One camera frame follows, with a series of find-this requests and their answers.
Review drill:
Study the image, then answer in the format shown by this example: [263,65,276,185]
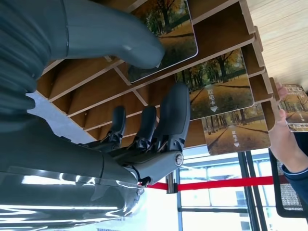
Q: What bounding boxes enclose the dark window frame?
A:
[177,150,308,231]

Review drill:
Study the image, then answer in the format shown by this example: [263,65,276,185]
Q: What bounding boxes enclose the black office chair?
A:
[268,148,308,219]

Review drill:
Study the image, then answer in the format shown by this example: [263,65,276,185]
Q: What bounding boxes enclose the red barrier belt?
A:
[147,176,289,192]

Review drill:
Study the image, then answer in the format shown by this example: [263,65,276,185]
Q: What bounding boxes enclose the person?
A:
[270,83,308,220]

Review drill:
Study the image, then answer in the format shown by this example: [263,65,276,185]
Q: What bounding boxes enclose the wooden card organizer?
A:
[36,0,281,149]

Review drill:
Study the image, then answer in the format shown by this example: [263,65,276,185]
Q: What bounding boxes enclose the chrome stanchion post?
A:
[165,170,179,194]

